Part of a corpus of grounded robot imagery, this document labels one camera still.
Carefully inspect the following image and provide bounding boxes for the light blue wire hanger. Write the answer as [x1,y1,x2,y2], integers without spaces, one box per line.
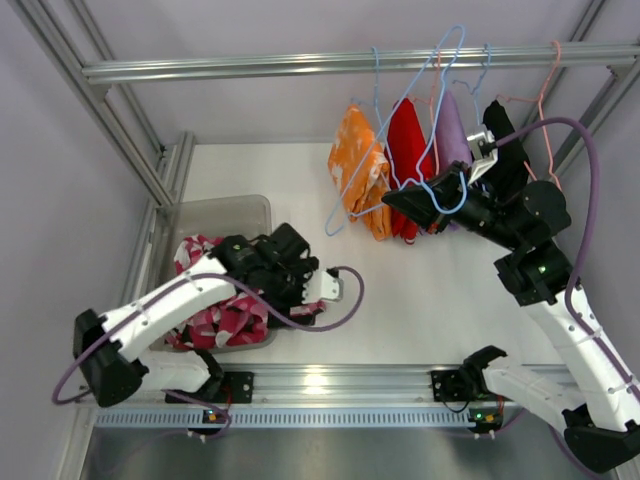
[324,25,466,245]

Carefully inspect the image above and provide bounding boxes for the pink camouflage trousers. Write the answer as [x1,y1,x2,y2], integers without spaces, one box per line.
[165,234,326,351]

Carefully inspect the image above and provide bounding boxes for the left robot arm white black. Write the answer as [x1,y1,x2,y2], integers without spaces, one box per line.
[72,223,340,407]

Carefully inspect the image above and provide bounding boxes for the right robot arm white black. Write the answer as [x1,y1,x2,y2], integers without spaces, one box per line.
[383,162,639,473]

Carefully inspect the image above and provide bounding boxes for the lilac trousers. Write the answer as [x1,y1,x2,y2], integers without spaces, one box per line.
[435,90,472,174]

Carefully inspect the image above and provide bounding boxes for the red trousers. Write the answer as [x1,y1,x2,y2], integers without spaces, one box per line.
[385,99,426,245]

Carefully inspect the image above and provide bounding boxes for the orange white trousers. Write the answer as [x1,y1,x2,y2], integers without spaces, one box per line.
[327,103,392,241]

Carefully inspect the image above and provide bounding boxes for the blue hanger under lilac trousers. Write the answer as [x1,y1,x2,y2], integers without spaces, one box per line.
[451,43,493,126]

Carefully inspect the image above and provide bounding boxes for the pink hanger under red trousers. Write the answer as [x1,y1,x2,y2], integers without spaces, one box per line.
[409,52,442,174]

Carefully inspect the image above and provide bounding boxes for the pink hanger under black trousers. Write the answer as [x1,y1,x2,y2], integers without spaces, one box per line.
[494,39,566,191]

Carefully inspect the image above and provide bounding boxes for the clear plastic bin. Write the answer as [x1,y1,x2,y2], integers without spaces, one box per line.
[144,195,275,353]

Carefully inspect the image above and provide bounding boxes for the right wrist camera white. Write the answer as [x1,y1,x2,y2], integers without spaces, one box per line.
[466,124,498,185]

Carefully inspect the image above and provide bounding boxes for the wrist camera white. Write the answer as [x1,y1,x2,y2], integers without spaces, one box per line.
[466,124,498,185]
[301,268,344,304]

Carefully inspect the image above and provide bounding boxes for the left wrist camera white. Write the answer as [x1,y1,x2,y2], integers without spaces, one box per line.
[301,268,344,304]

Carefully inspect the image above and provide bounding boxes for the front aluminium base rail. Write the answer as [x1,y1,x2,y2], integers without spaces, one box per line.
[74,363,581,405]

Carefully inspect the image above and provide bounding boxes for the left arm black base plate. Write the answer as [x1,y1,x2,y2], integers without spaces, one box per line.
[163,371,254,404]

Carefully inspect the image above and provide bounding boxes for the grey slotted cable duct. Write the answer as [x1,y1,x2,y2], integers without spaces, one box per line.
[94,406,474,429]

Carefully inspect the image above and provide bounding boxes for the left aluminium frame post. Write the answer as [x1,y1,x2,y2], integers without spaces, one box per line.
[9,0,196,209]

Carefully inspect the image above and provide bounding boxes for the aluminium frame post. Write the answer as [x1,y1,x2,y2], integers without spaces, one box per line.
[507,1,639,192]
[9,0,196,209]

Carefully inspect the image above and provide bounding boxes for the right aluminium frame post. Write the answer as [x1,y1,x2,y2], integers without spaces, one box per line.
[507,1,639,192]

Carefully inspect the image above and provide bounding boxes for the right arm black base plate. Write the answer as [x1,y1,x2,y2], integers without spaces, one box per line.
[430,368,498,403]

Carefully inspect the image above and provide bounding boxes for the aluminium hanging rail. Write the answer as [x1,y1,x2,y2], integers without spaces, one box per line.
[81,42,639,85]

